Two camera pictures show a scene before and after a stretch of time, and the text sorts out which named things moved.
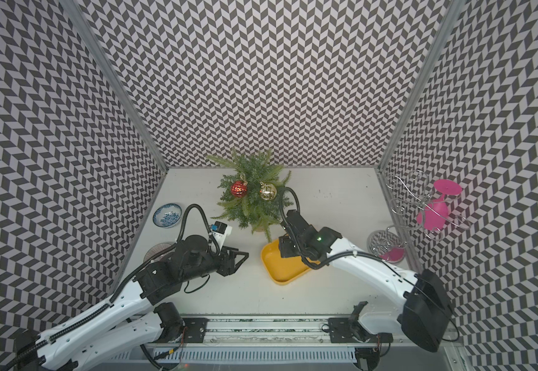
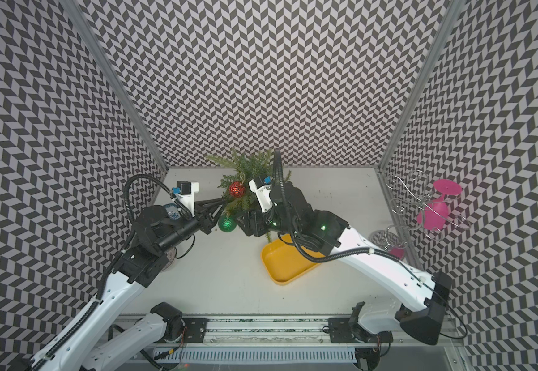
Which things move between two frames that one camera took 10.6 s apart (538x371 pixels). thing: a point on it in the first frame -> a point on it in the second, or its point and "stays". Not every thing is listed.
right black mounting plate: (346, 330) stays
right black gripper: (284, 244) -> (253, 219)
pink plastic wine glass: (434, 214) stays
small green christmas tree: (253, 209) stays
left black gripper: (228, 260) -> (203, 213)
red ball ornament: (239, 188) stays
